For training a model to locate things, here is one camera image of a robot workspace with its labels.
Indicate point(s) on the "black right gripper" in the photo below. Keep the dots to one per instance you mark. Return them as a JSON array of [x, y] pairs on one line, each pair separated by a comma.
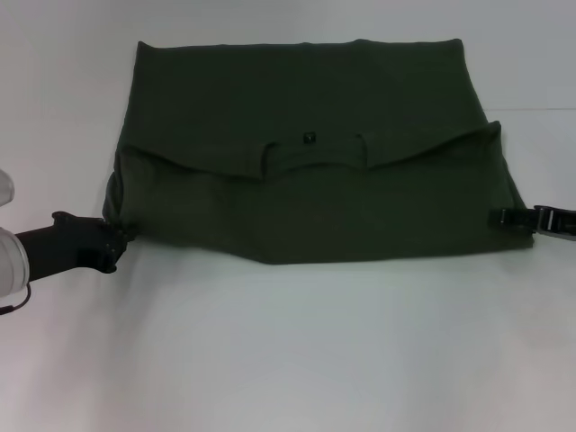
[[568, 230]]

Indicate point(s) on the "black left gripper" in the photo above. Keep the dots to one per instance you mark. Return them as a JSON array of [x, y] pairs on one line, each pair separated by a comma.
[[67, 245]]

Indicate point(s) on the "dark green printed T-shirt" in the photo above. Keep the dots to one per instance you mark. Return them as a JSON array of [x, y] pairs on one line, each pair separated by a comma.
[[315, 202]]

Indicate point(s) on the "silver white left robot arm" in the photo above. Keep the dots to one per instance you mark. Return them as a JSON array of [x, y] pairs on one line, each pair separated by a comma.
[[13, 261]]

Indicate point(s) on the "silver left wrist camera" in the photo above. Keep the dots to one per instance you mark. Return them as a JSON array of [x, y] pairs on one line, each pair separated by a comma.
[[5, 189]]

